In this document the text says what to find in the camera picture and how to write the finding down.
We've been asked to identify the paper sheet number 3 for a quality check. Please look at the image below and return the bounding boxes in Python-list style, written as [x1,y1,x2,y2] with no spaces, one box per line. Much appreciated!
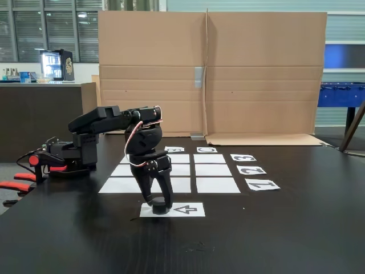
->
[230,154,257,162]

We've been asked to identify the paper sheet number 1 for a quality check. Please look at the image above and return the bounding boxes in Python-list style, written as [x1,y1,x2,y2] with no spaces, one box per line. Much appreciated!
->
[245,179,281,191]

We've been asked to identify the blue wall screen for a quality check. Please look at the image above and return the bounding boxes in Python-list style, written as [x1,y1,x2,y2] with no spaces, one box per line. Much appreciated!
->
[325,43,365,70]

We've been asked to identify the crumpled clear tape piece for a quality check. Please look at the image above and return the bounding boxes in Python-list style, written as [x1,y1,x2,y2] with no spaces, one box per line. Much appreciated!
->
[184,241,215,254]

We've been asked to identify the red and white arm cable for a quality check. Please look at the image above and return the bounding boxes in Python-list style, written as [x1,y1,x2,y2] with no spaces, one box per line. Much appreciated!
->
[124,119,149,170]

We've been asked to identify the black mini fridge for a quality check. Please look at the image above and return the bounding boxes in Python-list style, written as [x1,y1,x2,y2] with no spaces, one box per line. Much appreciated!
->
[39,49,76,82]

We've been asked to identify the red and black clamp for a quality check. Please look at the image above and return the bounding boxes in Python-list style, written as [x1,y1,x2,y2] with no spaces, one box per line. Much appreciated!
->
[42,152,92,179]
[0,154,48,208]

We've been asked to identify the white nine-square grid sheet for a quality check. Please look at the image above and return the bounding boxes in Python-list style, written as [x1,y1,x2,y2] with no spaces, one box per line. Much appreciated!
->
[98,154,241,194]

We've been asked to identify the black round token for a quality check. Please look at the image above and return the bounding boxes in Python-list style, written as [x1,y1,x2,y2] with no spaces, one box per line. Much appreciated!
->
[151,196,169,215]

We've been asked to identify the black power cable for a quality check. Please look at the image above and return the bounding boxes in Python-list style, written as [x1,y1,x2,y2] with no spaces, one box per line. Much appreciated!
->
[15,148,44,172]

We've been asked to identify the dark brown counter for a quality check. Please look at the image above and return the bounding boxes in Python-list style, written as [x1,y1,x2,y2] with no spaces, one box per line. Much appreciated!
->
[0,81,98,164]

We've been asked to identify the blue foosball table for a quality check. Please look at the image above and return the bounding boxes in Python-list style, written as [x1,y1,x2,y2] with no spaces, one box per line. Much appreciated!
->
[317,82,365,135]

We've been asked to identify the row of small bottles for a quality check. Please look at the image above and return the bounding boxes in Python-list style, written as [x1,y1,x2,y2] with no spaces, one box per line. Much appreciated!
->
[2,67,21,83]

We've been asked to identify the white arrow paper sheet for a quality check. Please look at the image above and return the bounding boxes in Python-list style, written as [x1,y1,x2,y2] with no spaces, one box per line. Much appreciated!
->
[139,202,206,218]

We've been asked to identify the brown wooden leg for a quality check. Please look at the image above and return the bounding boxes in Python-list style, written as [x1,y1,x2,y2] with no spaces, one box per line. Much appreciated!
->
[338,99,365,154]

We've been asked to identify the large brown cardboard screen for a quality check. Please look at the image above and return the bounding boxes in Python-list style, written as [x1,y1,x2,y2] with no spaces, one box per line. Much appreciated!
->
[98,8,332,147]

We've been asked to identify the paper sheet number 2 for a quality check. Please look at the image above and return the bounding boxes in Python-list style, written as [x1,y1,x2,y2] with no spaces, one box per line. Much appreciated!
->
[236,165,267,176]

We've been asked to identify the small brown cardboard sheet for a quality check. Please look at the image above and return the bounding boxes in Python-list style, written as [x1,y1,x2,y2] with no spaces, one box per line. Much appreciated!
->
[81,74,101,115]

